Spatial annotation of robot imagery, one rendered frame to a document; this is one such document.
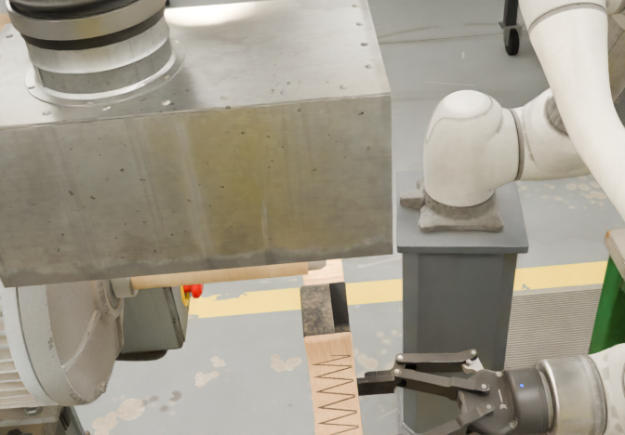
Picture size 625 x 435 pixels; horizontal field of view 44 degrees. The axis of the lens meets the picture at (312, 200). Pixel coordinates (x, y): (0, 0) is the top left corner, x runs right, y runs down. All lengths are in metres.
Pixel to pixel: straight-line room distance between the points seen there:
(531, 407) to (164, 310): 0.52
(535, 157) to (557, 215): 1.29
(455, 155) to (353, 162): 1.05
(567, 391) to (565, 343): 1.54
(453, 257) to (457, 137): 0.28
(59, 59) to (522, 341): 2.02
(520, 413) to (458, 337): 0.98
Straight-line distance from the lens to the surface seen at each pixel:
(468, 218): 1.68
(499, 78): 3.71
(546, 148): 1.59
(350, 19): 0.61
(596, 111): 1.00
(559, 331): 2.47
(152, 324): 1.15
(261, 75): 0.54
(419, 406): 2.06
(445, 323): 1.83
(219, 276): 0.79
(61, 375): 0.75
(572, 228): 2.85
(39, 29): 0.53
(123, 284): 0.80
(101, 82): 0.54
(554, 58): 1.04
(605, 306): 1.43
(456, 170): 1.60
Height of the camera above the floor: 1.78
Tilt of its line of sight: 37 degrees down
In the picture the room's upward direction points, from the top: 5 degrees counter-clockwise
